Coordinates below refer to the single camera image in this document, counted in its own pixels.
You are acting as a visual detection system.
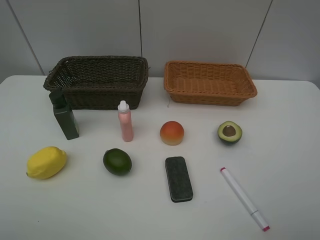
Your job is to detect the dark brown wicker basket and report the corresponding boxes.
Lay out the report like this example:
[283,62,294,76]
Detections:
[43,55,149,110]

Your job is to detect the dark green pump bottle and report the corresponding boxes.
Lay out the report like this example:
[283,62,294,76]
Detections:
[49,87,80,140]

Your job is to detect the dark grey board eraser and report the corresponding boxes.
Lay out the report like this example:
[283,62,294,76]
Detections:
[165,156,194,203]

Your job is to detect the white pink-capped marker pen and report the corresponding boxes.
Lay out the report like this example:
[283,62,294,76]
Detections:
[220,167,270,232]

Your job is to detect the halved avocado toy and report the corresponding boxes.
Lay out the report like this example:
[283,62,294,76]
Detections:
[217,121,243,145]

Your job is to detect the green lime toy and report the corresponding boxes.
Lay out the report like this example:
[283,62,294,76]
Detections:
[102,148,132,176]

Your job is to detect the orange wicker basket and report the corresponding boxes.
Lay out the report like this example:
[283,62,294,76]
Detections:
[163,60,258,106]

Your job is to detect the pink bottle white cap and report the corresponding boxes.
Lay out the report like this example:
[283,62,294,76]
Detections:
[118,100,134,142]

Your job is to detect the yellow lemon toy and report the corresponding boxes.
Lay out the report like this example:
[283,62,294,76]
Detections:
[26,146,67,180]

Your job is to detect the orange peach toy fruit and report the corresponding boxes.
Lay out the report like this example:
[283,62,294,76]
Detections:
[159,121,185,146]

